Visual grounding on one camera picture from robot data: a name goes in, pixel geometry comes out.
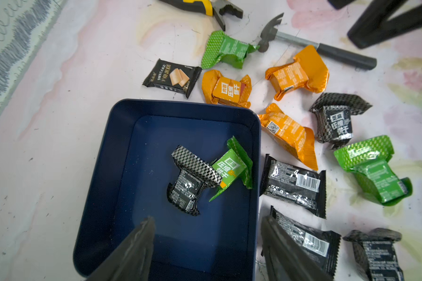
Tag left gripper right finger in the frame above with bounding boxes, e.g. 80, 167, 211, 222
261, 215, 332, 281

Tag green cookie packet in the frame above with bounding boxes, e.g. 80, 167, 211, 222
209, 137, 253, 202
200, 30, 260, 69
334, 135, 413, 207

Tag black checkered cookie packet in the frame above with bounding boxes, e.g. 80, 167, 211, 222
343, 228, 404, 281
166, 145, 222, 216
309, 92, 372, 150

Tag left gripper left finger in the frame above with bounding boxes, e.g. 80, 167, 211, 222
87, 216, 156, 281

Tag yellow black pliers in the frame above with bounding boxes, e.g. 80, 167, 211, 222
161, 0, 243, 31

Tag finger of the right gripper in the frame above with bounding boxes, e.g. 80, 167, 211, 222
347, 0, 422, 49

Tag black wafer cookie packet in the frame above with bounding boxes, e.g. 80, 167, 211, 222
143, 59, 202, 99

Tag claw hammer black handle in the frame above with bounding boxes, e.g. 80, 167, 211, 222
258, 13, 377, 70

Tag dark blue storage box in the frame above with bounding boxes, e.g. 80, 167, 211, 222
73, 100, 261, 281

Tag orange cookie packet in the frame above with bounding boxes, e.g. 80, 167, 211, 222
257, 103, 319, 171
202, 70, 252, 108
265, 45, 329, 101

